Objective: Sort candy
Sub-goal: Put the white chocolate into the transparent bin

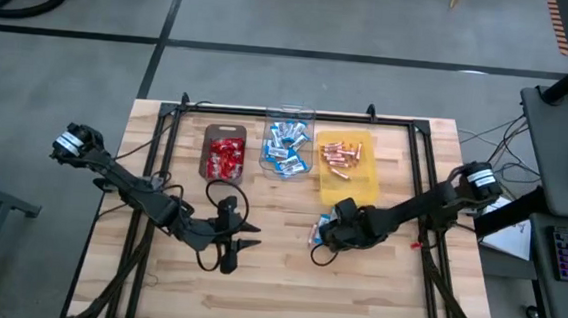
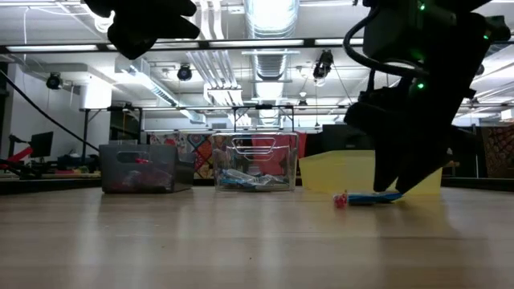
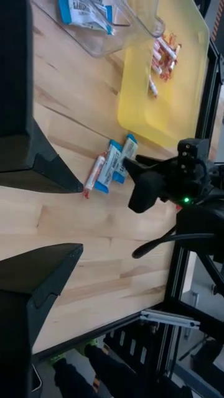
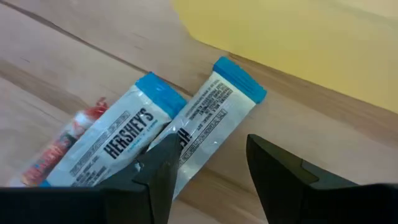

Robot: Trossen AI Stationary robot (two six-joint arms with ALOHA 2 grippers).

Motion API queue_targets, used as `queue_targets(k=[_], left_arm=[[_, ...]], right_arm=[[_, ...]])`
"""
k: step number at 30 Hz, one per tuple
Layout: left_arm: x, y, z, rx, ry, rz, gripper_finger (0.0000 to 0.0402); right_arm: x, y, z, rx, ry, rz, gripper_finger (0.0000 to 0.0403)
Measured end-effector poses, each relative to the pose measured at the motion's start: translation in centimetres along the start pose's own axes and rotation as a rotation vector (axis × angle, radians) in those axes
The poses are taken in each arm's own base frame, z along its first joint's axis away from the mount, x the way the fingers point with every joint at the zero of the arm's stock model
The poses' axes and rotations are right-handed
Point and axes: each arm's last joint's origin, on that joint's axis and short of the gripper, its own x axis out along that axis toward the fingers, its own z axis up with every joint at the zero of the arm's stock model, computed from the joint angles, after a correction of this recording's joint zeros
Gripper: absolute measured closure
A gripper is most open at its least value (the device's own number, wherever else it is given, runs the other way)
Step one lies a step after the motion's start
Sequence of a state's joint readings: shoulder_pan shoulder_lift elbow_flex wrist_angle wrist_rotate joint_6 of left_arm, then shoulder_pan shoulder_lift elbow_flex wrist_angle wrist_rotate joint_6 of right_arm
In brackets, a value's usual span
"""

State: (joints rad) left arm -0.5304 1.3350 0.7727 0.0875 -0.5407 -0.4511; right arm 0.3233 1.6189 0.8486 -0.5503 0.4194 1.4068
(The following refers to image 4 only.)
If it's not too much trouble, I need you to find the Smarties candy roll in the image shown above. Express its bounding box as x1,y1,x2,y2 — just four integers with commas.
9,96,109,187

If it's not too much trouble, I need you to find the yellow plastic bin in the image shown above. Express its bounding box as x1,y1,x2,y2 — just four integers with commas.
170,0,398,114

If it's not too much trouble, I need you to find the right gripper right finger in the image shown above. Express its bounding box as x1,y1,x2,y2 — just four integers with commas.
246,133,358,224

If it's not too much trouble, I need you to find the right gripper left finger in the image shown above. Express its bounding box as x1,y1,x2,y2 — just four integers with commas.
95,133,184,224

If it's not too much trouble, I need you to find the blue white Hershey's bar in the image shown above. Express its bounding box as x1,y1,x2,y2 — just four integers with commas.
149,55,267,200
39,72,188,187

